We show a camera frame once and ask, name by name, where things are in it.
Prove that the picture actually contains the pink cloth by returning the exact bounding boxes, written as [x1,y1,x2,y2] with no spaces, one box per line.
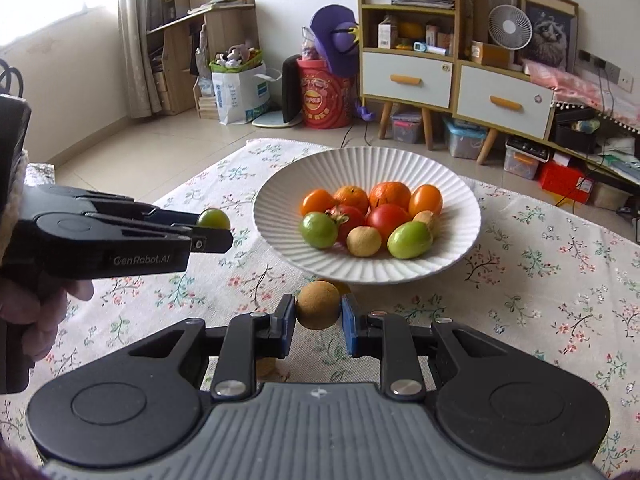
[522,59,640,126]

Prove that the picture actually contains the green jujube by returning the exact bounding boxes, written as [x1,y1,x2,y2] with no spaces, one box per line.
[387,220,434,260]
[299,211,339,250]
[196,208,232,232]

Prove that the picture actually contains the clear box with blue lid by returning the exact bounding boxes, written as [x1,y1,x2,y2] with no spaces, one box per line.
[444,117,488,161]

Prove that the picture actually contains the small clear storage box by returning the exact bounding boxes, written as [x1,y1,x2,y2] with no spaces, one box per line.
[390,112,423,145]

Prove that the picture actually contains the white paper bag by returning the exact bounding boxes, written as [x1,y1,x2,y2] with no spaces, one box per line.
[211,62,282,126]

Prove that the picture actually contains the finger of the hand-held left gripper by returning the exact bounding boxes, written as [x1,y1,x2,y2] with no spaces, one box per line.
[85,212,235,256]
[90,202,202,231]

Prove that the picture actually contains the white ribbed plate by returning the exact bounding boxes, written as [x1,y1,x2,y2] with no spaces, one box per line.
[252,146,482,286]

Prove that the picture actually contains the yellowish longan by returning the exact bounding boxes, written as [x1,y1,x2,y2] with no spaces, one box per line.
[346,226,382,257]
[412,210,441,238]

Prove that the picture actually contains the purple plush toy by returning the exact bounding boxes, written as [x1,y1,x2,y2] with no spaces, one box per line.
[308,5,376,122]

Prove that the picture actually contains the low wooden drawer cabinet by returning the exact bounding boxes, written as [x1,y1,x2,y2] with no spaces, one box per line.
[452,57,557,166]

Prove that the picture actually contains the framed cat picture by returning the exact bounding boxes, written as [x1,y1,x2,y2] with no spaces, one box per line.
[515,0,580,73]

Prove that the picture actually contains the black panel on white base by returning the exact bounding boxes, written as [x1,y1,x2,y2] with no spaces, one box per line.
[251,55,303,128]

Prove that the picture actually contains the mandarin orange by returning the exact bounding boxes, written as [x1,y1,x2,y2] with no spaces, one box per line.
[369,181,412,211]
[333,185,370,213]

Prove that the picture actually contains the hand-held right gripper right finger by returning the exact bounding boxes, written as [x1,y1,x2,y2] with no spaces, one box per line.
[341,294,506,397]

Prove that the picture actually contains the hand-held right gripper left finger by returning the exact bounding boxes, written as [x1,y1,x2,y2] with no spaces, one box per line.
[127,294,297,401]

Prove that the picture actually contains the clear box with orange latches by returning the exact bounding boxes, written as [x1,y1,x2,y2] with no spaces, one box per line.
[504,137,550,181]

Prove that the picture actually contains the floral tablecloth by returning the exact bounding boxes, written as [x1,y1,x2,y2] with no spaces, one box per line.
[0,137,640,480]

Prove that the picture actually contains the brown cardboard box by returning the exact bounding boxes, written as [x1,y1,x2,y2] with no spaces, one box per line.
[471,41,511,68]

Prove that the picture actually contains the grey window curtain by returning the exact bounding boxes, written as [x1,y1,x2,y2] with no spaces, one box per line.
[118,0,163,120]

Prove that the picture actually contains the wooden bookshelf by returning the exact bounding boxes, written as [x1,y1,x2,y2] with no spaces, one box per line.
[145,0,261,116]

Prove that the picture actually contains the red box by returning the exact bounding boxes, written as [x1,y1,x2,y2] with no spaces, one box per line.
[537,160,596,204]

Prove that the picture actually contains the black floor cable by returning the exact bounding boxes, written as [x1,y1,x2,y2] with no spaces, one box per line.
[341,120,371,148]

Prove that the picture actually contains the snack bag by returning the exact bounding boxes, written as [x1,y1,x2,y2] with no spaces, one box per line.
[300,27,321,61]

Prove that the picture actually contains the person's left hand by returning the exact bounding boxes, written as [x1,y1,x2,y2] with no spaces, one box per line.
[0,279,96,362]

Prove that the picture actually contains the red round bucket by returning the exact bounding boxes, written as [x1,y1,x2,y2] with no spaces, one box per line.
[296,57,358,129]

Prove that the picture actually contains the tall wooden shelf cabinet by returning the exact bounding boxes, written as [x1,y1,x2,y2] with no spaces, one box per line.
[356,0,466,151]

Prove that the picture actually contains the smooth orange persimmon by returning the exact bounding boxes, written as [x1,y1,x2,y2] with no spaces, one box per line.
[300,188,337,217]
[408,184,444,218]

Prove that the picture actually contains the plush toys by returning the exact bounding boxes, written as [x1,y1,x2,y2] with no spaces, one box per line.
[210,46,263,73]

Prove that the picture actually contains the black box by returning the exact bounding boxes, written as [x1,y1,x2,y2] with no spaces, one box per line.
[554,120,598,156]

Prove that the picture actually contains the white desk fan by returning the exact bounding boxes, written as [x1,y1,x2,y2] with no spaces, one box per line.
[488,5,532,51]

